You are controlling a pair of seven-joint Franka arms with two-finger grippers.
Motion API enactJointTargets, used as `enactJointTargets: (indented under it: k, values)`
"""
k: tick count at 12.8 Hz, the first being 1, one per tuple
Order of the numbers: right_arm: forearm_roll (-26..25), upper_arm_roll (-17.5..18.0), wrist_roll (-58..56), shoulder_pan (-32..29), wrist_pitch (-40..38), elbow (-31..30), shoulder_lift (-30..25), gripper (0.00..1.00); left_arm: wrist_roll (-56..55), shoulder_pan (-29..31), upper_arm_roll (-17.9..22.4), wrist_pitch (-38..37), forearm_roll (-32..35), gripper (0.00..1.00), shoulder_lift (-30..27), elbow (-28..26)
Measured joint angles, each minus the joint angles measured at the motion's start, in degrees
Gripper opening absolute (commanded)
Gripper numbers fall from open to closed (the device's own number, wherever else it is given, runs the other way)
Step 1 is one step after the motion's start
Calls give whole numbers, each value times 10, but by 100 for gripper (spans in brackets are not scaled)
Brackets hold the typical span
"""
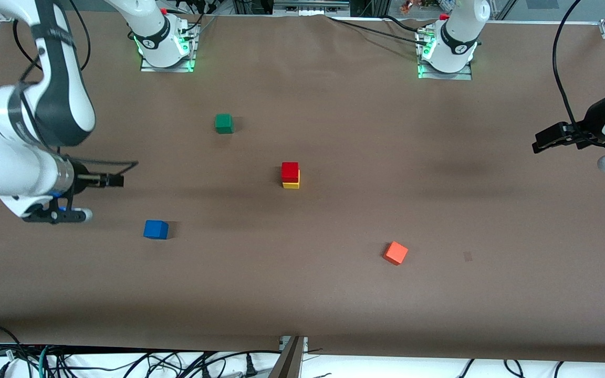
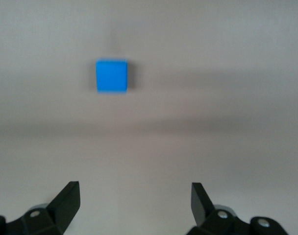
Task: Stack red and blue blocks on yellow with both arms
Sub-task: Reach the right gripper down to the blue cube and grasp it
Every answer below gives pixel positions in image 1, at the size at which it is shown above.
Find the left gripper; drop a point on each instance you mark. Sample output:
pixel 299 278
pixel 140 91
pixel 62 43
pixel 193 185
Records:
pixel 592 123

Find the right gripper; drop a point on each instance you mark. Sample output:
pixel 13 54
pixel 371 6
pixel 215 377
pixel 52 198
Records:
pixel 81 176

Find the blue block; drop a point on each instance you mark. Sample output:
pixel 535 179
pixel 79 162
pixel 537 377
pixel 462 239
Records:
pixel 155 229

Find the red block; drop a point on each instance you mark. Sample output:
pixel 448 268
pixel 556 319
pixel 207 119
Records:
pixel 290 171

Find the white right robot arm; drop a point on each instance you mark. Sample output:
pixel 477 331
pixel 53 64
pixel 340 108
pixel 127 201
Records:
pixel 3 163

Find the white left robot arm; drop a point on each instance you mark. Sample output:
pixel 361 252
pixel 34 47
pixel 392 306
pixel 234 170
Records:
pixel 460 31

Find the green block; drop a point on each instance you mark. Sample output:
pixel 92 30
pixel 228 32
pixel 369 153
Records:
pixel 223 124

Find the yellow block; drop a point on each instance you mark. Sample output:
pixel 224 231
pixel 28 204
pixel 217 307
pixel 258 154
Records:
pixel 292 185

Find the colourful clutter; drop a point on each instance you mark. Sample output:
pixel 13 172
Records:
pixel 423 5

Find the orange block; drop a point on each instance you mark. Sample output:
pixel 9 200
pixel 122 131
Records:
pixel 395 253

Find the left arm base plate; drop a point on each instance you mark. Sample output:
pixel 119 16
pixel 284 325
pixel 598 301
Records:
pixel 468 73

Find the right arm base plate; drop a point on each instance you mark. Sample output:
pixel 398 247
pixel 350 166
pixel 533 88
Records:
pixel 193 58

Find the metal bracket post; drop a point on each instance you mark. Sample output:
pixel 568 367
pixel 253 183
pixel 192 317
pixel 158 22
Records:
pixel 289 362

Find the aluminium rail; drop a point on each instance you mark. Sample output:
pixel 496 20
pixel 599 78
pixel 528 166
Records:
pixel 308 6

